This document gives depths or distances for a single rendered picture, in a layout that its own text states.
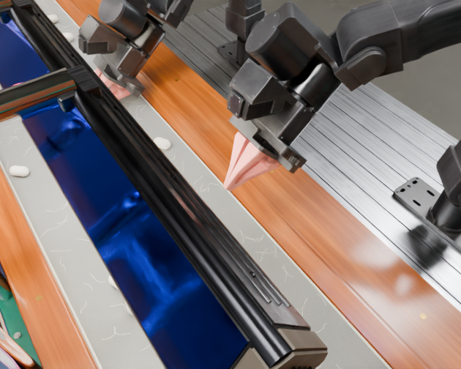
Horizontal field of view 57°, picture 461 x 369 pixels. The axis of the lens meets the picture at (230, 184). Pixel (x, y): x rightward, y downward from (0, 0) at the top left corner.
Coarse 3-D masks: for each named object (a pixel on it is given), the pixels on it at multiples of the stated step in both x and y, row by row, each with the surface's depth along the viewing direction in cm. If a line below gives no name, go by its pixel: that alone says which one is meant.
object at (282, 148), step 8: (288, 88) 53; (296, 96) 52; (304, 104) 52; (312, 112) 53; (256, 120) 54; (264, 128) 53; (304, 128) 55; (264, 136) 54; (272, 136) 52; (272, 144) 53; (280, 144) 51; (280, 152) 51; (288, 152) 52; (296, 152) 54; (304, 160) 55
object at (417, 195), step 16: (416, 176) 82; (400, 192) 80; (416, 192) 80; (432, 192) 80; (416, 208) 77; (432, 208) 76; (448, 208) 71; (432, 224) 75; (448, 224) 73; (448, 240) 74
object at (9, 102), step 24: (0, 0) 37; (24, 0) 39; (72, 72) 31; (0, 96) 28; (24, 96) 29; (48, 96) 29; (72, 96) 30; (0, 120) 28; (0, 288) 60; (0, 336) 43; (24, 336) 59; (0, 360) 46; (24, 360) 48
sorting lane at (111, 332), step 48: (48, 0) 116; (0, 144) 80; (48, 192) 72; (48, 240) 66; (240, 240) 66; (96, 288) 61; (288, 288) 61; (96, 336) 56; (144, 336) 56; (336, 336) 56
